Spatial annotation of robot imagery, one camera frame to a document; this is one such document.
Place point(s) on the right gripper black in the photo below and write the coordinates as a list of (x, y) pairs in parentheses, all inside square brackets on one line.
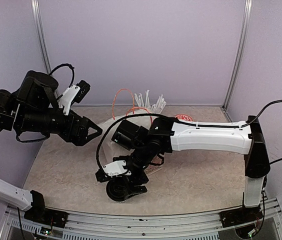
[(136, 189)]

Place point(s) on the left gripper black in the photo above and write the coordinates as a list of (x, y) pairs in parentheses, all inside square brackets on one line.
[(79, 138)]

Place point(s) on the black coffee lid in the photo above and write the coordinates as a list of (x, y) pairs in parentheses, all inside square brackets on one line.
[(116, 190)]

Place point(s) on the white paper takeout bag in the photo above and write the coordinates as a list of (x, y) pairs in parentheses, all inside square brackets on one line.
[(129, 133)]

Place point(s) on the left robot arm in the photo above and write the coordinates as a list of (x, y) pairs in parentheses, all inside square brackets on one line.
[(35, 108)]

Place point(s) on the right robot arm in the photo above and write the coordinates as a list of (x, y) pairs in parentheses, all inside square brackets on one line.
[(169, 134)]

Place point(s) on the white wrapped straws bundle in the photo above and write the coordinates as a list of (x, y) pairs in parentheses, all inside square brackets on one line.
[(151, 101)]

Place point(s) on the red patterned white bowl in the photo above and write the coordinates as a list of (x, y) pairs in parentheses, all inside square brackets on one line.
[(184, 117)]

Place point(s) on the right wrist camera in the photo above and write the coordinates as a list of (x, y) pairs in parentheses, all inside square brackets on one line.
[(112, 170)]

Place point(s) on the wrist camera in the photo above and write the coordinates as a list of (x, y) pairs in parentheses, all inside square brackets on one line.
[(73, 94), (112, 170)]

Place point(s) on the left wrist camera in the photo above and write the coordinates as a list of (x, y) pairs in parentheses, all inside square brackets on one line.
[(73, 94)]

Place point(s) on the left aluminium frame post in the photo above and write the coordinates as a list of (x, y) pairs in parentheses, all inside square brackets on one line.
[(35, 6)]

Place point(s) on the aluminium frame post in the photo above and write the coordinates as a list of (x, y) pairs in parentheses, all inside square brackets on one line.
[(239, 53), (35, 6)]

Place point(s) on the right aluminium frame post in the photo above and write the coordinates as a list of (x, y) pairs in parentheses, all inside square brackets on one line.
[(239, 53)]

